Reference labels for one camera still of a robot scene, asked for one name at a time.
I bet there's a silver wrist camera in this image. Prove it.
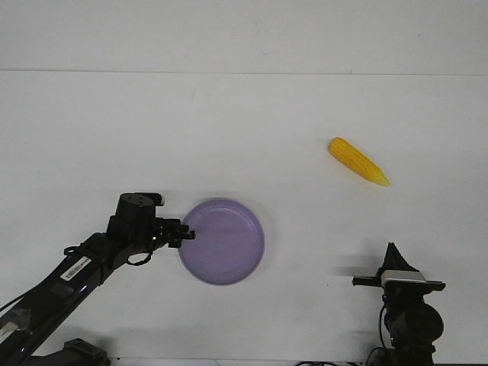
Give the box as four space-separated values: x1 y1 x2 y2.
380 270 426 288
133 192 165 207

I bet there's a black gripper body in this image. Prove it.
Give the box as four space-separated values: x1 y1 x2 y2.
106 193 170 252
352 276 445 305

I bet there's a purple round plate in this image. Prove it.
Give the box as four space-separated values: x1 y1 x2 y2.
178 198 265 286

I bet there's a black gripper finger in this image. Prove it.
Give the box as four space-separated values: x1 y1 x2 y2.
376 242 394 278
164 218 189 233
168 230 195 248
391 243 419 272

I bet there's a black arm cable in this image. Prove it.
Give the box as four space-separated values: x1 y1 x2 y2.
377 307 390 348

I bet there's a yellow corn cob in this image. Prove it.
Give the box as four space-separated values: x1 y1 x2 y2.
328 137 390 187

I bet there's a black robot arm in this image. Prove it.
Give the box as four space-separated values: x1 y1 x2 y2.
352 242 446 365
1 193 195 365

